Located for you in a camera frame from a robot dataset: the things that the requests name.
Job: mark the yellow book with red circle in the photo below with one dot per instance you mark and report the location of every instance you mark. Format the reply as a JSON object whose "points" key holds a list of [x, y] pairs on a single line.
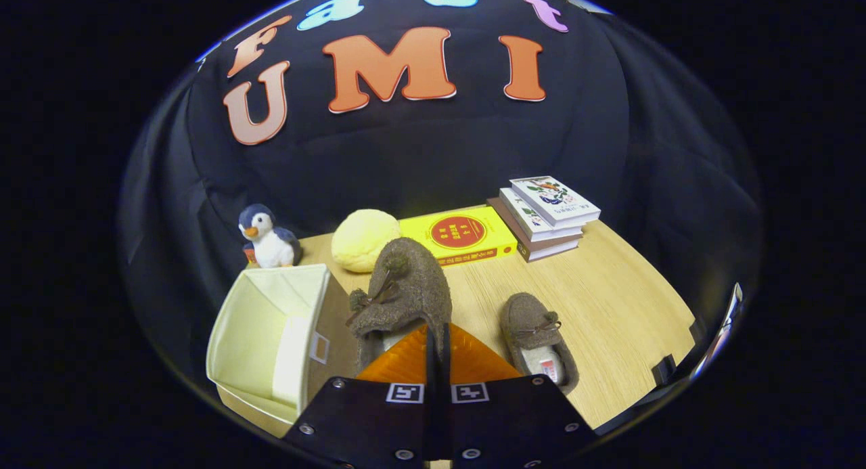
{"points": [[473, 235]]}

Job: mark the yellow bun plush toy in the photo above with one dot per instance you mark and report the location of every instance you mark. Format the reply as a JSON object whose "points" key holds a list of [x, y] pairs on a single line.
{"points": [[362, 239]]}

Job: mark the brown cover book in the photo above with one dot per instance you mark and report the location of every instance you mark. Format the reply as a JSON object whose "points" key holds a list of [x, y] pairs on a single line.
{"points": [[541, 249]]}

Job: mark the black table edge bracket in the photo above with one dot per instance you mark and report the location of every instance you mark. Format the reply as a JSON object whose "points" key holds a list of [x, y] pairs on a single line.
{"points": [[697, 330], [663, 371]]}

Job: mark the black backdrop cloth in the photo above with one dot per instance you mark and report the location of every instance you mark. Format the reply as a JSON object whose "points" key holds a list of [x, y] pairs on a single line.
{"points": [[406, 158]]}

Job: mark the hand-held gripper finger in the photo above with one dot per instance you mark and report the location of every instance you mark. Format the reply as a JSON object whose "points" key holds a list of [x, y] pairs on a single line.
{"points": [[431, 367], [446, 367]]}

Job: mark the brown beige fabric storage box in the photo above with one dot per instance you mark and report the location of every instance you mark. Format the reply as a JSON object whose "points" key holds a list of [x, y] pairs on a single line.
{"points": [[257, 320]]}

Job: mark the white illustrated book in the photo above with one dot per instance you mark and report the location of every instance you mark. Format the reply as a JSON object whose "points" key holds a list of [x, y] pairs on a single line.
{"points": [[555, 198]]}

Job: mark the white thick book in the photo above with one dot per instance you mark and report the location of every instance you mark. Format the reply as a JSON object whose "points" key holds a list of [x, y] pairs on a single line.
{"points": [[534, 225]]}

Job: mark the brown fuzzy shoe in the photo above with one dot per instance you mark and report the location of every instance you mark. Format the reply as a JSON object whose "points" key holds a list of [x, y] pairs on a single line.
{"points": [[531, 323], [406, 279]]}

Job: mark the penguin plush toy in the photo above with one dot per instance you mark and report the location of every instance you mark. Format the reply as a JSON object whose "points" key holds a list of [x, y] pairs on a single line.
{"points": [[270, 246]]}

